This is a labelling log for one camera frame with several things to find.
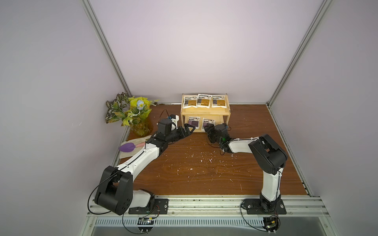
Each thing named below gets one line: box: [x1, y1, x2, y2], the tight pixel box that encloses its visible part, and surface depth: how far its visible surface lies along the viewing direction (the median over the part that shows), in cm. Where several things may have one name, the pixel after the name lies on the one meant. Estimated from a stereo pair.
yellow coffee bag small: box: [211, 94, 227, 109], surface depth 94 cm
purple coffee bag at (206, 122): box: [201, 117, 216, 133], surface depth 108 cm
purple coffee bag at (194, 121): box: [188, 116, 201, 130], surface depth 108 cm
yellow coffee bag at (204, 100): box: [196, 93, 213, 109], surface depth 93 cm
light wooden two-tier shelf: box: [180, 93, 231, 133], surface depth 92 cm
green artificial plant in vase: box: [105, 91, 159, 138], surface depth 91 cm
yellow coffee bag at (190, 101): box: [182, 96, 198, 109], surface depth 92 cm
